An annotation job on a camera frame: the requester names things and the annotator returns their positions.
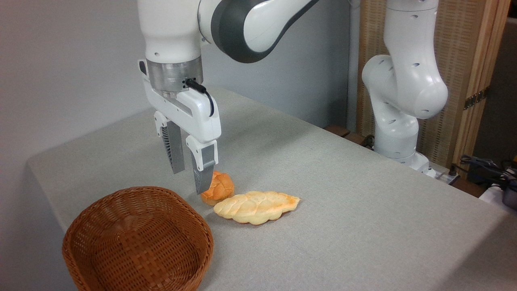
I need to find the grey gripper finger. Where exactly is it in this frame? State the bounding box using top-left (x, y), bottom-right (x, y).
top-left (153, 110), bottom-right (186, 175)
top-left (185, 135), bottom-right (219, 195)

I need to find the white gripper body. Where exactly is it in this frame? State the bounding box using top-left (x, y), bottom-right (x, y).
top-left (138, 59), bottom-right (222, 143)

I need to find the round orange bread roll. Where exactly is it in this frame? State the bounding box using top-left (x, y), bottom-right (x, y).
top-left (201, 170), bottom-right (235, 206)

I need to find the long braided bread loaf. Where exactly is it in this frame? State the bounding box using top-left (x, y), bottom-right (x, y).
top-left (213, 190), bottom-right (301, 225)

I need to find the brown wicker basket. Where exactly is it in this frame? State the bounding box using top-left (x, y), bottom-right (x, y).
top-left (62, 186), bottom-right (214, 291)

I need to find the grey vertical pipe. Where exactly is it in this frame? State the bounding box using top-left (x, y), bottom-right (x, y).
top-left (346, 0), bottom-right (361, 132)

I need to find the wood and rattan folding screen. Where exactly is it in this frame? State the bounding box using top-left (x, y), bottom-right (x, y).
top-left (356, 0), bottom-right (512, 169)

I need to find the dark grey device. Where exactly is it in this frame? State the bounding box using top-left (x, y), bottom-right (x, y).
top-left (502, 179), bottom-right (517, 210)

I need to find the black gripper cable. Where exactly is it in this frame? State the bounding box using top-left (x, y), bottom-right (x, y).
top-left (185, 78), bottom-right (215, 118)

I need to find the bundle of black cables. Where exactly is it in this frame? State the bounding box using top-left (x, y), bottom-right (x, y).
top-left (459, 154), bottom-right (517, 183)

